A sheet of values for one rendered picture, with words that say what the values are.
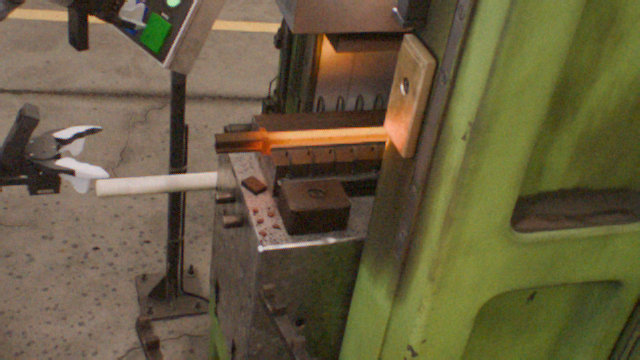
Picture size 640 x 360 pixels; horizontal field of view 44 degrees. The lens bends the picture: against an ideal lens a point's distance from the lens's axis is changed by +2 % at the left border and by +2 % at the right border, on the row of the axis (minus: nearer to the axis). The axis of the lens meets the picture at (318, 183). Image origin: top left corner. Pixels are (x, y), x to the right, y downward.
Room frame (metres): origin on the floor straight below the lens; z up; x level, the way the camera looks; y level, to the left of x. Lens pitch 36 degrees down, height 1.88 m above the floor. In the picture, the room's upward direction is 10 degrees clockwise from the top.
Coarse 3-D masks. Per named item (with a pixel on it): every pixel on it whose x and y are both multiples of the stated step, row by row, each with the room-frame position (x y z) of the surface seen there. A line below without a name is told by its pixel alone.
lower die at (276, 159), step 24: (264, 120) 1.40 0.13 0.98; (288, 120) 1.42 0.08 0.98; (312, 120) 1.42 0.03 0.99; (336, 120) 1.44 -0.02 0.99; (360, 120) 1.45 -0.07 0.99; (384, 120) 1.47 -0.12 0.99; (288, 144) 1.30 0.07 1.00; (312, 144) 1.32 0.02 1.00; (336, 144) 1.33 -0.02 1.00; (360, 144) 1.35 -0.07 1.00; (384, 144) 1.37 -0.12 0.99; (264, 168) 1.30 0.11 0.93; (288, 168) 1.24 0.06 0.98; (336, 168) 1.28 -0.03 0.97; (360, 168) 1.30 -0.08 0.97
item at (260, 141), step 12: (252, 132) 1.30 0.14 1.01; (264, 132) 1.31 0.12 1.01; (276, 132) 1.32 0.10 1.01; (288, 132) 1.33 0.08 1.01; (300, 132) 1.34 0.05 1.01; (312, 132) 1.35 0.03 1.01; (324, 132) 1.35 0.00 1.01; (336, 132) 1.36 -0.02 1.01; (348, 132) 1.37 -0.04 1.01; (360, 132) 1.38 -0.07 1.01; (372, 132) 1.38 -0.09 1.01; (384, 132) 1.39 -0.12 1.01; (216, 144) 1.26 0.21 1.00; (228, 144) 1.27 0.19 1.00; (240, 144) 1.28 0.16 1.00; (252, 144) 1.29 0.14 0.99; (264, 144) 1.28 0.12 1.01; (276, 144) 1.30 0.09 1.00
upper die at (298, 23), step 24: (288, 0) 1.27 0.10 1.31; (312, 0) 1.25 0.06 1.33; (336, 0) 1.26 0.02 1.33; (360, 0) 1.28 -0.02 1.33; (384, 0) 1.29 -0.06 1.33; (288, 24) 1.26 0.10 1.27; (312, 24) 1.25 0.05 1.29; (336, 24) 1.26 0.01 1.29; (360, 24) 1.28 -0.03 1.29; (384, 24) 1.30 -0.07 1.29
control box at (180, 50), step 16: (144, 0) 1.73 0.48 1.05; (160, 0) 1.70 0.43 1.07; (192, 0) 1.65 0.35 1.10; (208, 0) 1.67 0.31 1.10; (224, 0) 1.70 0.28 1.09; (160, 16) 1.68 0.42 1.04; (176, 16) 1.65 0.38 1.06; (192, 16) 1.64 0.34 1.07; (208, 16) 1.67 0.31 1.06; (128, 32) 1.70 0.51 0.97; (176, 32) 1.62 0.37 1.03; (192, 32) 1.64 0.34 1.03; (208, 32) 1.67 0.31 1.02; (144, 48) 1.65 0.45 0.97; (176, 48) 1.61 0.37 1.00; (192, 48) 1.64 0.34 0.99; (160, 64) 1.60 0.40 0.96; (176, 64) 1.61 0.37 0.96; (192, 64) 1.64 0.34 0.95
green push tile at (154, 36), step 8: (152, 16) 1.68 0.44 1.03; (152, 24) 1.66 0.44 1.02; (160, 24) 1.65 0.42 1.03; (168, 24) 1.64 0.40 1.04; (144, 32) 1.66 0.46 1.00; (152, 32) 1.65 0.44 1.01; (160, 32) 1.64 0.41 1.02; (168, 32) 1.63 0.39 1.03; (144, 40) 1.65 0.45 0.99; (152, 40) 1.64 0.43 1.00; (160, 40) 1.63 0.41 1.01; (152, 48) 1.62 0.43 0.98; (160, 48) 1.62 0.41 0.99
